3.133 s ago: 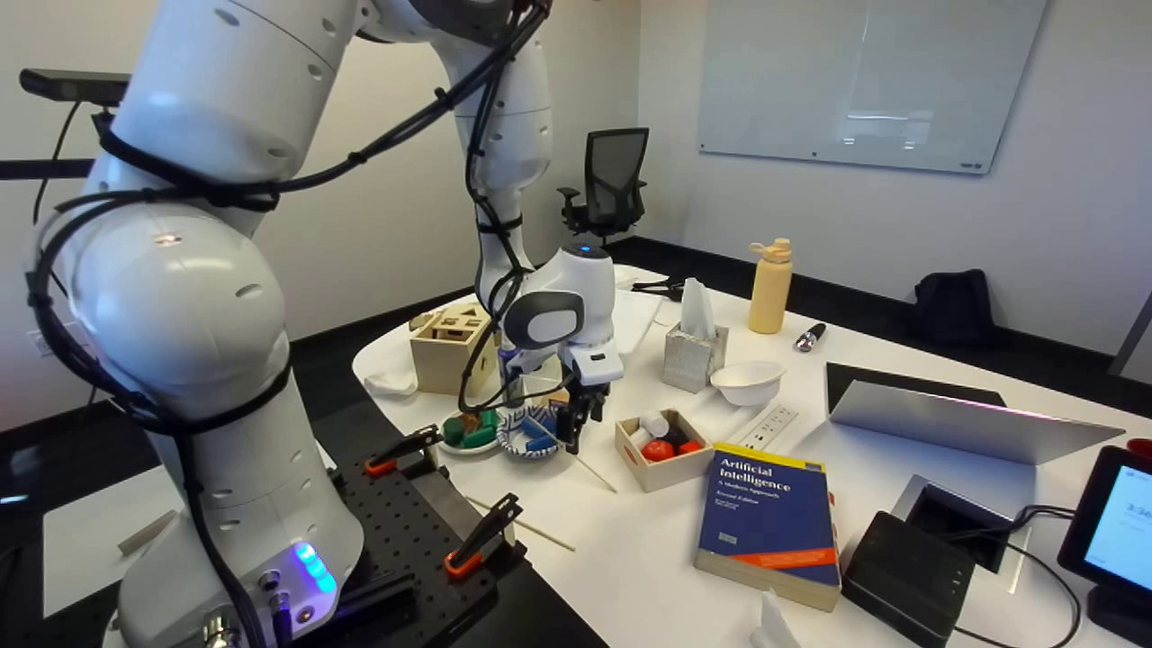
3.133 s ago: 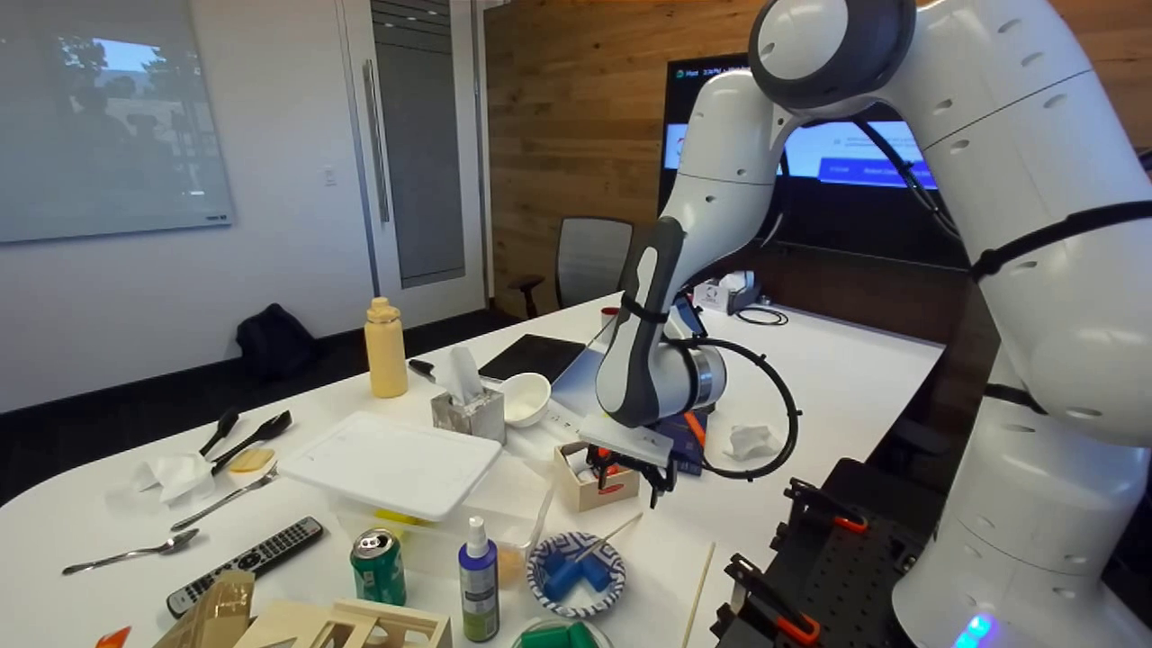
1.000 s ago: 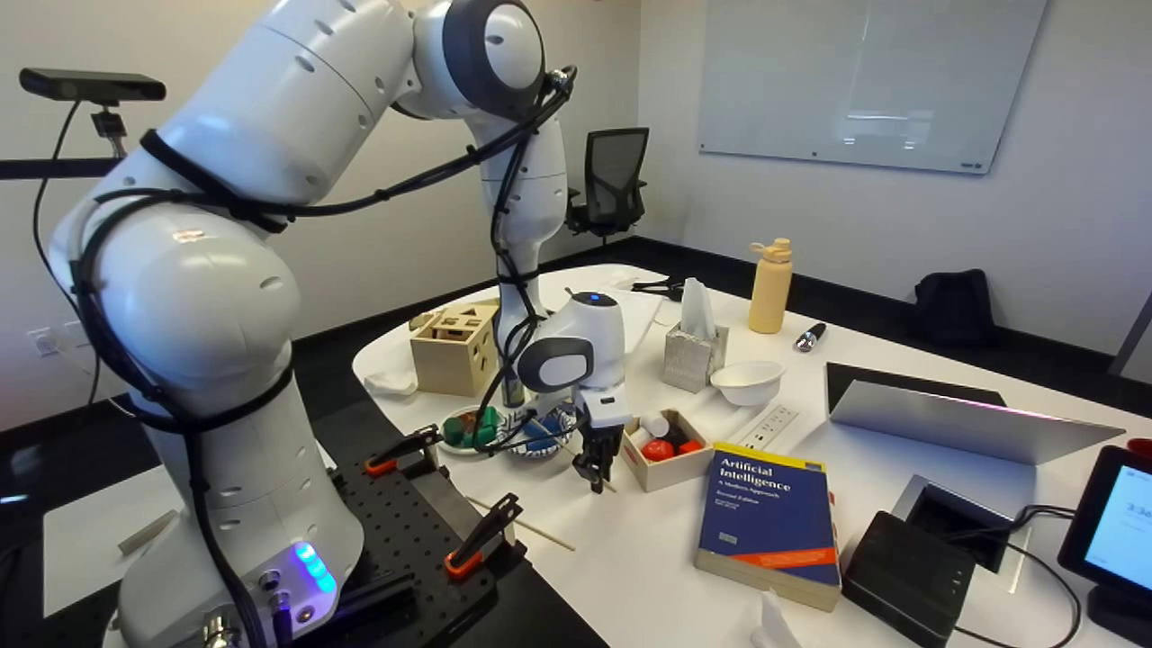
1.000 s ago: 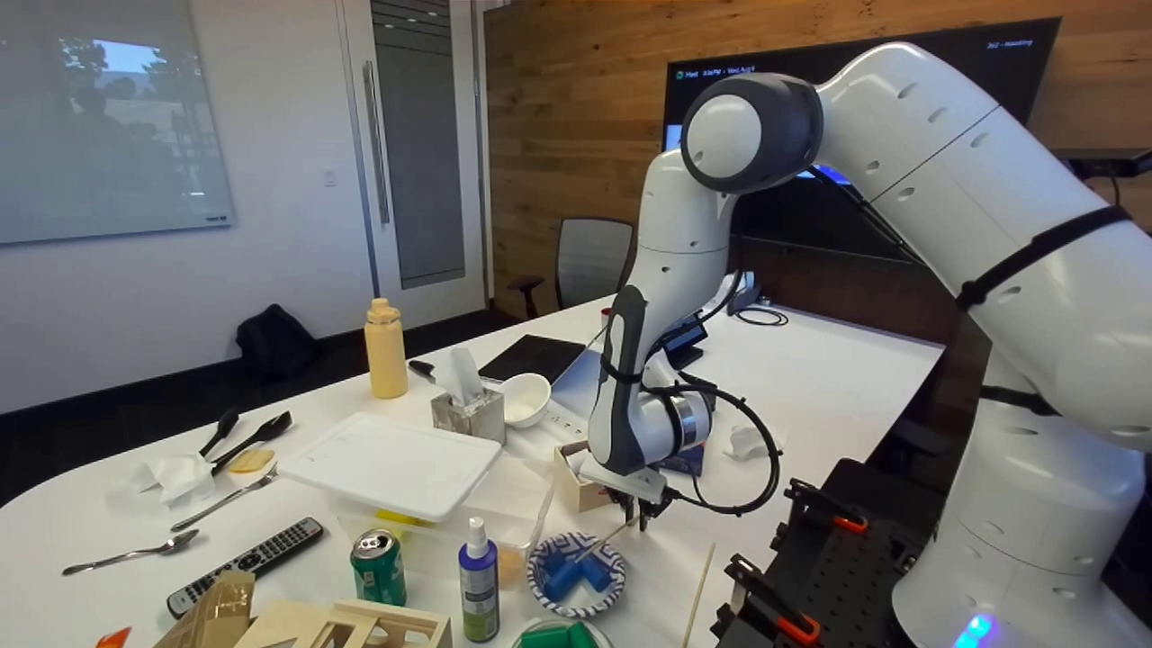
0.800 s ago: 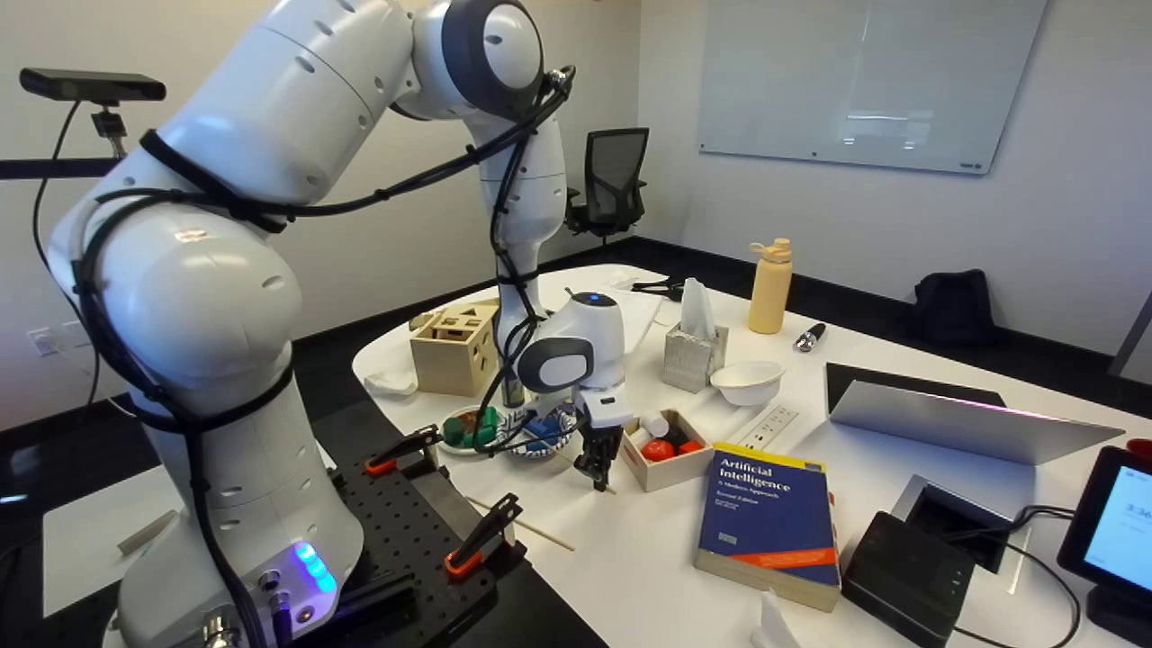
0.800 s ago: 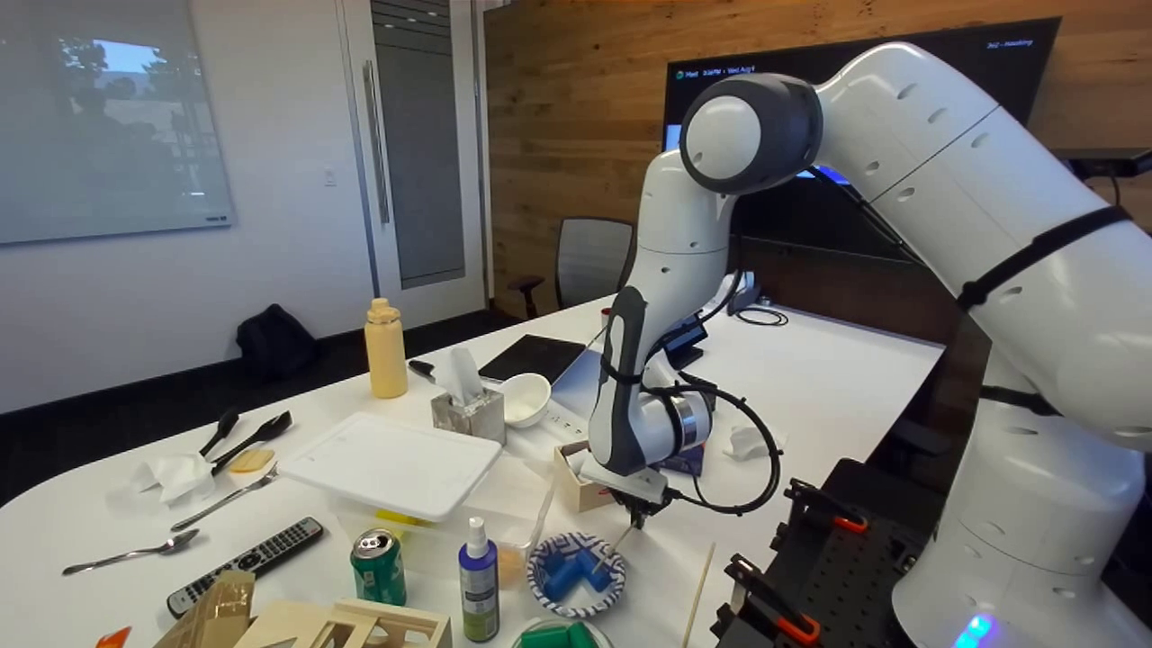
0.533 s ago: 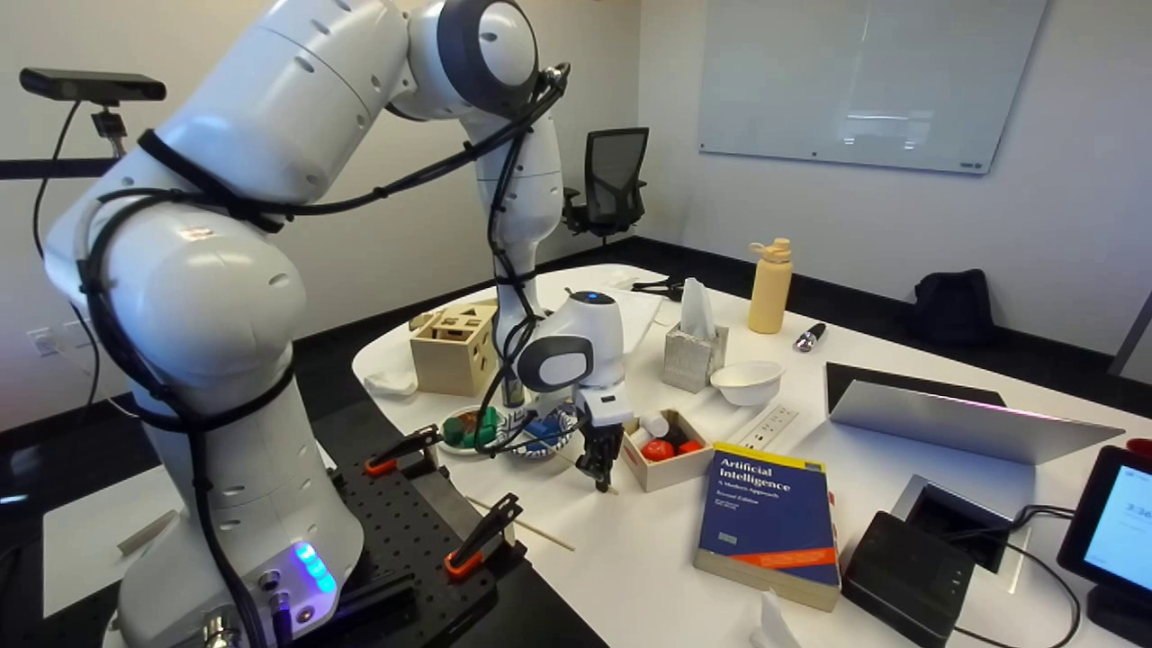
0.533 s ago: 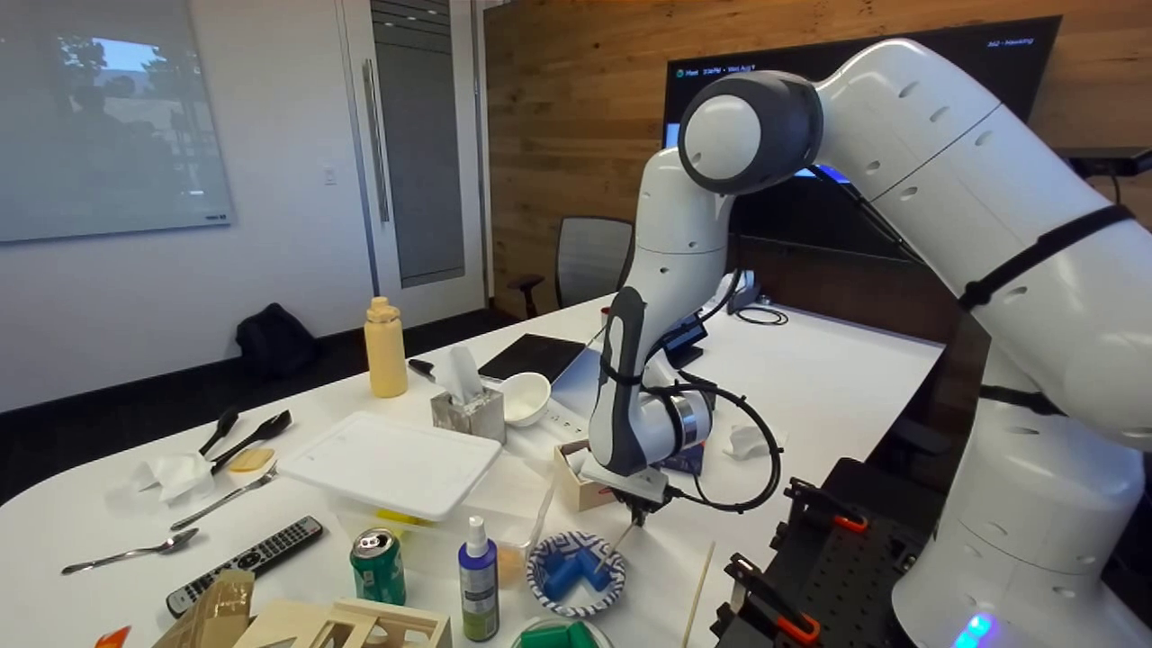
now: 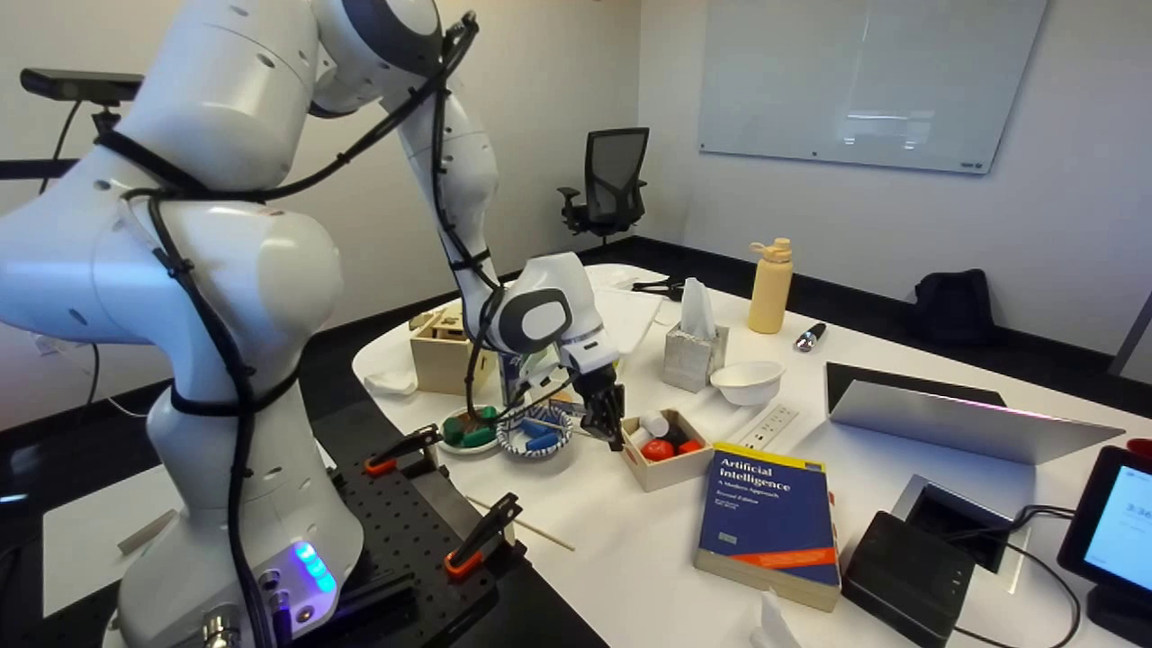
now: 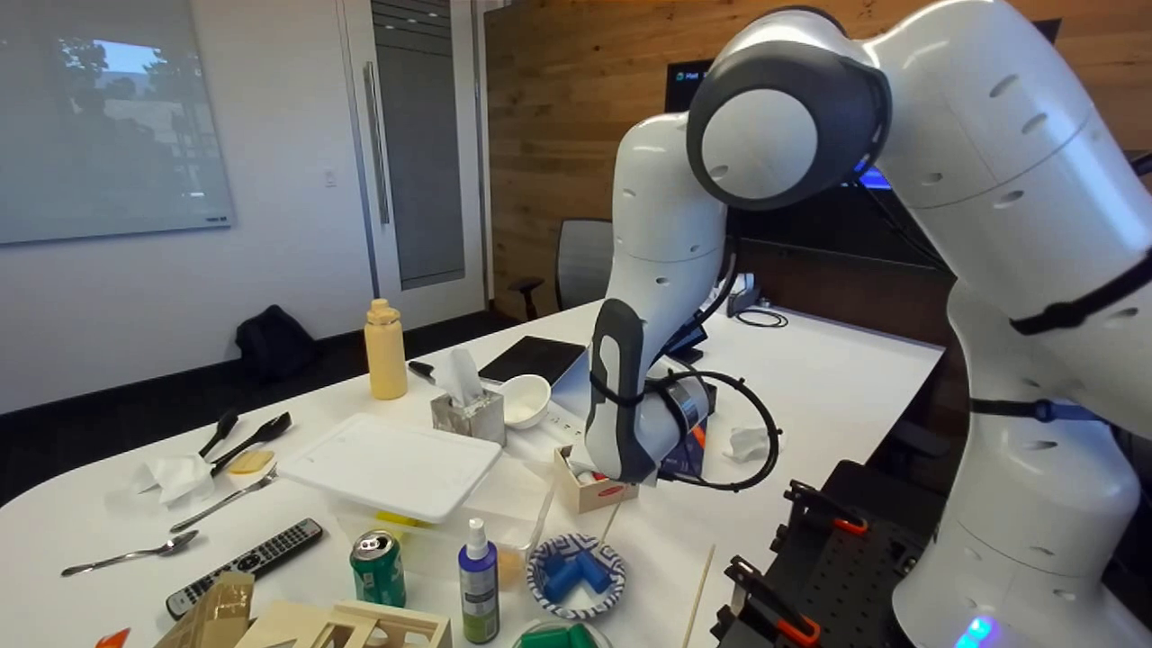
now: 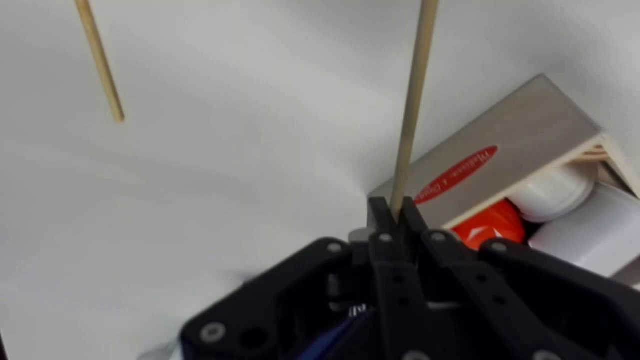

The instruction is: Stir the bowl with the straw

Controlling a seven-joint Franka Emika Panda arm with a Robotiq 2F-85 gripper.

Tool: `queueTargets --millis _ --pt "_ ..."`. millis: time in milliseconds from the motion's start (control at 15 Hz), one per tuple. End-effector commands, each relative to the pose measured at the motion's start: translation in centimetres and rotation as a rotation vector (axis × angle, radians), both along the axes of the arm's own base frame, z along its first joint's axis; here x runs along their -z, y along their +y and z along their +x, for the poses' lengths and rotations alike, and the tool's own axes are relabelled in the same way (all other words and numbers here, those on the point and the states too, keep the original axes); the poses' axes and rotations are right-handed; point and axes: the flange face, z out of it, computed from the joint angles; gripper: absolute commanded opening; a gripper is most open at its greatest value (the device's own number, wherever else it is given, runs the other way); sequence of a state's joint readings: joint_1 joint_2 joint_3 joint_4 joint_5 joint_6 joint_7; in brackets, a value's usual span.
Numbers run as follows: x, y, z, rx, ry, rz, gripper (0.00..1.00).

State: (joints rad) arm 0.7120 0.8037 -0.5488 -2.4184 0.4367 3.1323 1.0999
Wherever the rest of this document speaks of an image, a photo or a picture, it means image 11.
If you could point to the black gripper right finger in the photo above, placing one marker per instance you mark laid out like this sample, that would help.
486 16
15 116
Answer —
521 301

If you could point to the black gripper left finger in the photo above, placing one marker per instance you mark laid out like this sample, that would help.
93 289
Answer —
392 292

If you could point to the thin wooden straw stick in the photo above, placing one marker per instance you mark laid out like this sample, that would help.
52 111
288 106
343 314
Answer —
101 61
415 101

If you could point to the red toy ball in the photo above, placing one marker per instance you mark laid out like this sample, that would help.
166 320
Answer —
490 224

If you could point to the white toy cylinder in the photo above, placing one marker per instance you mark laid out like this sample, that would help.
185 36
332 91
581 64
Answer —
592 231
552 190

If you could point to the light wooden toy box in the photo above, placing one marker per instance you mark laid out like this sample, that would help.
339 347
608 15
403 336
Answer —
521 127

